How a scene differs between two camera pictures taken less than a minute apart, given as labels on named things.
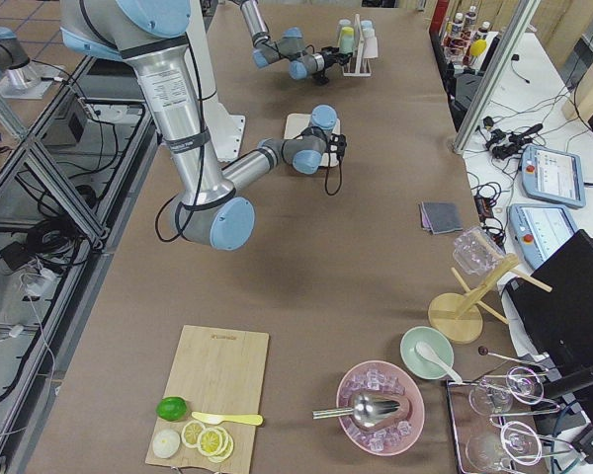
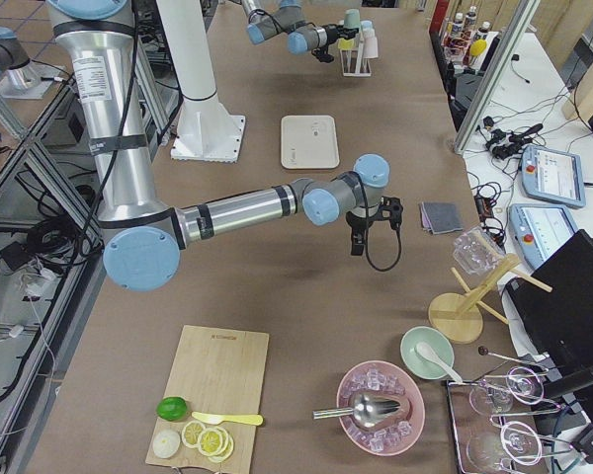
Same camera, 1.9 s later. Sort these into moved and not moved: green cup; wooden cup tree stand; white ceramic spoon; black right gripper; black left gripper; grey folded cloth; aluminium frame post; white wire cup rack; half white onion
Moved: black right gripper; black left gripper; green cup
Not moved: grey folded cloth; white wire cup rack; white ceramic spoon; half white onion; wooden cup tree stand; aluminium frame post
